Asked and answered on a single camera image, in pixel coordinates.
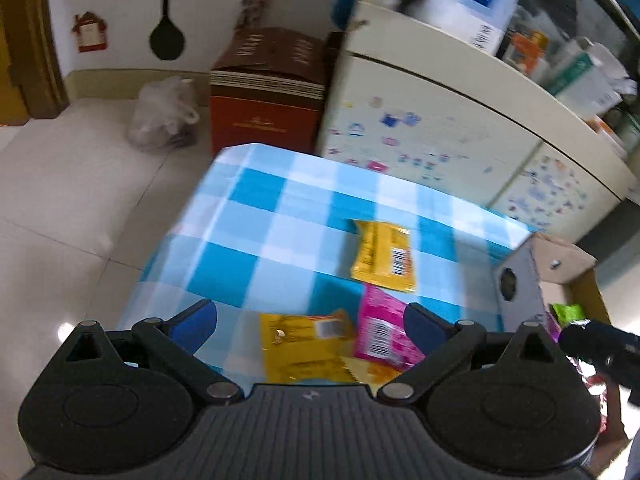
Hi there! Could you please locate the pink snack packet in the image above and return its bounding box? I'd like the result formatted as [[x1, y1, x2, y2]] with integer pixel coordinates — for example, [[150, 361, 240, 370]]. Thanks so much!
[[353, 284, 427, 372]]

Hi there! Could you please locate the brown cardboard box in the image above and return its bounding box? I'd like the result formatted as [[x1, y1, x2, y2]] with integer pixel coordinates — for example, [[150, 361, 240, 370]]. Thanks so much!
[[209, 27, 346, 157]]

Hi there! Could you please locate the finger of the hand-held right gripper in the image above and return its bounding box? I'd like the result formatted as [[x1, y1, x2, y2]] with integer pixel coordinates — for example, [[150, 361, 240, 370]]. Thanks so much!
[[557, 321, 640, 397]]

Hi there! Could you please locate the clear plastic bag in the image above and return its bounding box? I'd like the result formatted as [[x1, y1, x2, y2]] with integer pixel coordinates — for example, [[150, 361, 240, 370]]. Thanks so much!
[[126, 76, 200, 152]]

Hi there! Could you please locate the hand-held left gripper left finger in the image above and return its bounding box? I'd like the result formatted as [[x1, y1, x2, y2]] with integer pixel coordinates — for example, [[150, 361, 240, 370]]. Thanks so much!
[[64, 299, 246, 403]]

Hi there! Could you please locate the brown wooden door frame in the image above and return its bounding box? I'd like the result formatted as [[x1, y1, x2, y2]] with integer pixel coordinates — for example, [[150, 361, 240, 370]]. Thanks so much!
[[0, 0, 70, 126]]

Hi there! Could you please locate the white cardboard box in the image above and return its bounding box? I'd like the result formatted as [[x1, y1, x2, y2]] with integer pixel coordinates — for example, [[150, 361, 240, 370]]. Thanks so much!
[[492, 232, 632, 461]]

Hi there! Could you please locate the green snack packet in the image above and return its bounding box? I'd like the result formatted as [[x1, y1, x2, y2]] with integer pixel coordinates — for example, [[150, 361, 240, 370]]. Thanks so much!
[[549, 303, 587, 327]]

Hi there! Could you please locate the blue checkered tablecloth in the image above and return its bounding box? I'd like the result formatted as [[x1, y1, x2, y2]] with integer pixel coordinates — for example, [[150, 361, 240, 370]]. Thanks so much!
[[116, 142, 533, 386]]

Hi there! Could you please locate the red house wall sticker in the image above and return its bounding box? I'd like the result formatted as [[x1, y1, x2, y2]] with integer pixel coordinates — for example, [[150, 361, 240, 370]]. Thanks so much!
[[70, 11, 109, 54]]

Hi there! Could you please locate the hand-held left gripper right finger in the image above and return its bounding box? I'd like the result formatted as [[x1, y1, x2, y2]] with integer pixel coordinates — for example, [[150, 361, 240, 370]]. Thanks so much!
[[377, 302, 568, 403]]

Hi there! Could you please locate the pale yellow snack packet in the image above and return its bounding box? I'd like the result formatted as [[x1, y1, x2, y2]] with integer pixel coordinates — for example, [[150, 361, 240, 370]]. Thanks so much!
[[340, 356, 402, 386]]

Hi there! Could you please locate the pile of medicine boxes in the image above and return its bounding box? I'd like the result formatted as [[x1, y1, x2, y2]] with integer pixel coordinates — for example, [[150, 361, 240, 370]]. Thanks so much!
[[400, 0, 640, 161]]

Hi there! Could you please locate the cream cabinet with stickers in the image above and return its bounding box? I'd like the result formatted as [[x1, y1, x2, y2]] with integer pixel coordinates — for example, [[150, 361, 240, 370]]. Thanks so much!
[[316, 0, 640, 261]]

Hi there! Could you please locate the black vase wall sticker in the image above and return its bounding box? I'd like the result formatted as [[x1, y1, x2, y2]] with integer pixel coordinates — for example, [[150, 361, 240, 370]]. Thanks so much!
[[149, 0, 187, 61]]

